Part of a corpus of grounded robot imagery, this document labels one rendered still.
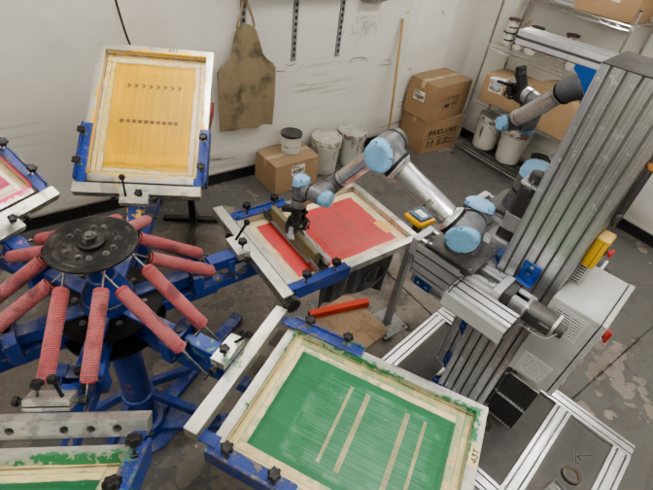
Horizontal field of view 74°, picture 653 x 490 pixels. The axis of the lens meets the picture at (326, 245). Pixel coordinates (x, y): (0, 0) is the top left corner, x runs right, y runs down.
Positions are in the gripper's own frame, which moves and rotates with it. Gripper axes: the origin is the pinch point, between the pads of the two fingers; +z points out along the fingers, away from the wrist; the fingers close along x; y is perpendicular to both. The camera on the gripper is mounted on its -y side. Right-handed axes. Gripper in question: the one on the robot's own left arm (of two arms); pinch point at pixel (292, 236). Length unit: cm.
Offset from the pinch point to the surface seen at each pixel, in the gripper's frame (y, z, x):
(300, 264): 14.2, 5.1, -4.2
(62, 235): -8, -30, -92
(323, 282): 30.7, 2.3, -3.2
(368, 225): 5.4, 5.1, 44.9
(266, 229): -15.7, 5.4, -5.7
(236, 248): 2.4, -6.9, -31.2
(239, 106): -193, 27, 68
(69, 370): 28, -3, -104
